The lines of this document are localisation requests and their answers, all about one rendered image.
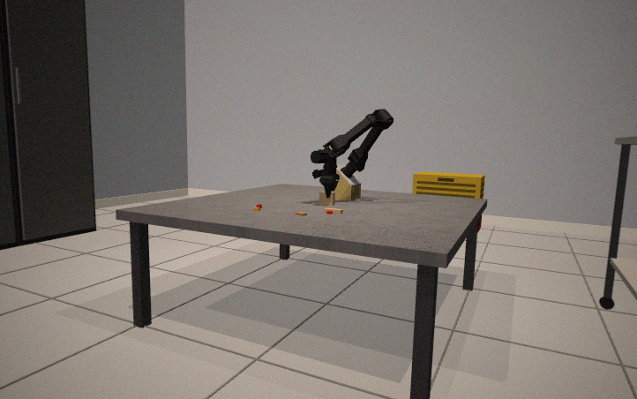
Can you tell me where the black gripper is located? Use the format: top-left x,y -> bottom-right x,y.
319,163 -> 340,198

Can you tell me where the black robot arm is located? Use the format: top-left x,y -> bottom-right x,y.
311,109 -> 393,178

